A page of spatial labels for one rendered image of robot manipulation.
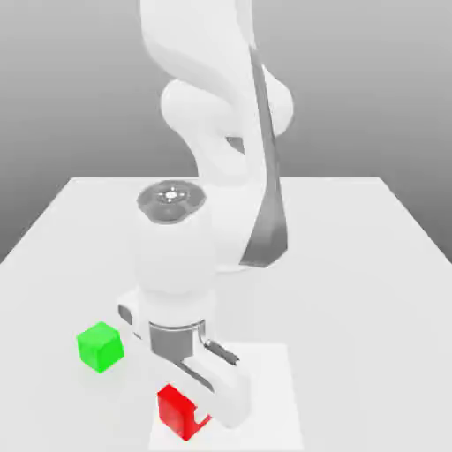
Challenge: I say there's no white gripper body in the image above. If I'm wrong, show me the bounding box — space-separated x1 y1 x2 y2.
122 324 252 429

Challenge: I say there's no small red cube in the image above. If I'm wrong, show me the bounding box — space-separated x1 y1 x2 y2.
156 383 213 442

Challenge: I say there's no small green cube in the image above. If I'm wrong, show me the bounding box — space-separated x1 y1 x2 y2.
76 320 125 374

